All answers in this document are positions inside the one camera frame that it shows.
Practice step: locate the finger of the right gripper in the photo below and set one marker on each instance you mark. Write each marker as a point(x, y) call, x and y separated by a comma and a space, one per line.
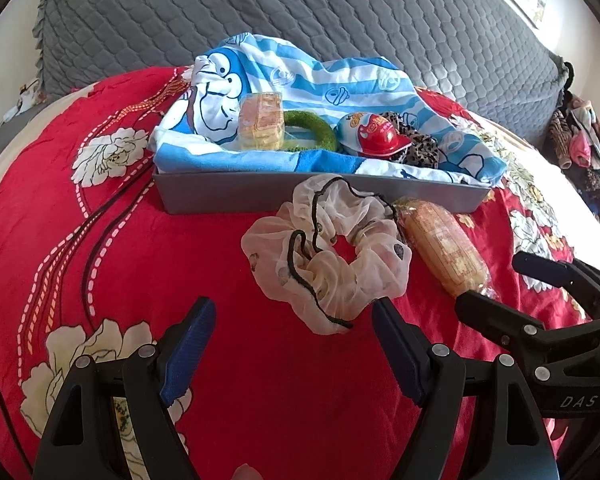
point(495, 317)
point(579, 279)

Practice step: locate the packaged cake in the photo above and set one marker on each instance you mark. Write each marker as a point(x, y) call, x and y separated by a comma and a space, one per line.
point(446, 249)
point(261, 124)

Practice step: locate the pile of clothes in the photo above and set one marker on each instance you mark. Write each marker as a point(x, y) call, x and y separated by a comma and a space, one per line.
point(573, 143)

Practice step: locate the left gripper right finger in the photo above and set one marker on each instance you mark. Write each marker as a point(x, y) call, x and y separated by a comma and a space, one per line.
point(508, 439)

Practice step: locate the blue striped Doraemon cloth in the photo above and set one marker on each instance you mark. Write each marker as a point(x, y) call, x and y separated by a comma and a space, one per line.
point(199, 132)

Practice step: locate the grey bedside stool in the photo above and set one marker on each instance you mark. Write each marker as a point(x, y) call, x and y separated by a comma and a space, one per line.
point(9, 130)

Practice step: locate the grey storage box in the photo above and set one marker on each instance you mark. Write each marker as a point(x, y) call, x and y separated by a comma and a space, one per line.
point(238, 191)

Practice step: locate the grey quilted headboard cover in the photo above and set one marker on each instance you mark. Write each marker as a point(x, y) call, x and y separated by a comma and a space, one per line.
point(478, 52)

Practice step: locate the leopard print scrunchie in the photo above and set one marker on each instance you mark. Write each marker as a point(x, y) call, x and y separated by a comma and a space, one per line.
point(423, 150)

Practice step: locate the person's left hand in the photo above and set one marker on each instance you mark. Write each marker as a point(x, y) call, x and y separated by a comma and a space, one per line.
point(246, 472)

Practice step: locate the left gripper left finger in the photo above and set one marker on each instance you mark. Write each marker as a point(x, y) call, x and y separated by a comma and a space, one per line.
point(81, 439)

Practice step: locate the green knitted hair scrunchie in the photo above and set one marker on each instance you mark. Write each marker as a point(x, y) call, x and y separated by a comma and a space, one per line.
point(324, 136)

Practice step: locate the red floral bedspread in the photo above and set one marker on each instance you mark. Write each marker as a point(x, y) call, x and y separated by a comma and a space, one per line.
point(91, 263)

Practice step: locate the Kinder surprise egg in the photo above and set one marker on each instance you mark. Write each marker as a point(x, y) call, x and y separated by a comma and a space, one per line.
point(370, 135)

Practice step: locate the white sheer scrunchie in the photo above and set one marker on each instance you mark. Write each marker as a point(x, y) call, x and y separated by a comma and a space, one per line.
point(329, 259)

